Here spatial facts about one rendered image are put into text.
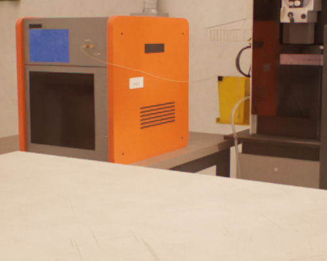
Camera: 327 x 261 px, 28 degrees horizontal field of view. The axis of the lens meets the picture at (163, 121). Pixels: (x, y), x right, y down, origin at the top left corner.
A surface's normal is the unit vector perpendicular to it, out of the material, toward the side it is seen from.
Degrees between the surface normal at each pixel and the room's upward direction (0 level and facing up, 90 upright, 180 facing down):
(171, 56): 90
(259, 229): 0
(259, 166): 90
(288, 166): 90
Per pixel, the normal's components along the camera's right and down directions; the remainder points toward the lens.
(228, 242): 0.00, -0.99
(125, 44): 0.85, 0.07
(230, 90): -0.55, 0.16
